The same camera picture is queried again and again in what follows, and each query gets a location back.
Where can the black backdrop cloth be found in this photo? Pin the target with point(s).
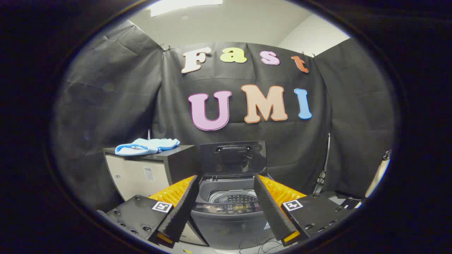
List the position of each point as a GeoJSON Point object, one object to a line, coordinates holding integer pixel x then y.
{"type": "Point", "coordinates": [116, 98]}

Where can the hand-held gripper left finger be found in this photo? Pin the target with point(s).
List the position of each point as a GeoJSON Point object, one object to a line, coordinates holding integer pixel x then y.
{"type": "Point", "coordinates": [183, 208]}

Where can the dark grey washing machine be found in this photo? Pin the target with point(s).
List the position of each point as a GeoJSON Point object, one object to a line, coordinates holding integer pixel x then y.
{"type": "Point", "coordinates": [229, 222]}

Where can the white cabinet with dark top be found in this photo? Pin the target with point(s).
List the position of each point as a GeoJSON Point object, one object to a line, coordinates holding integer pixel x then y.
{"type": "Point", "coordinates": [134, 173]}

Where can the light blue garment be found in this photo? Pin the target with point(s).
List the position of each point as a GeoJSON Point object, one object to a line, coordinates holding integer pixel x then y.
{"type": "Point", "coordinates": [148, 145]}

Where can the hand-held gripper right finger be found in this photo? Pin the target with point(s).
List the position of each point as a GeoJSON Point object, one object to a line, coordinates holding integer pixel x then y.
{"type": "Point", "coordinates": [270, 208]}

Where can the beige pole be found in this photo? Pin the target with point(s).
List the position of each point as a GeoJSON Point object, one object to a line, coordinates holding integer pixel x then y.
{"type": "Point", "coordinates": [378, 174]}

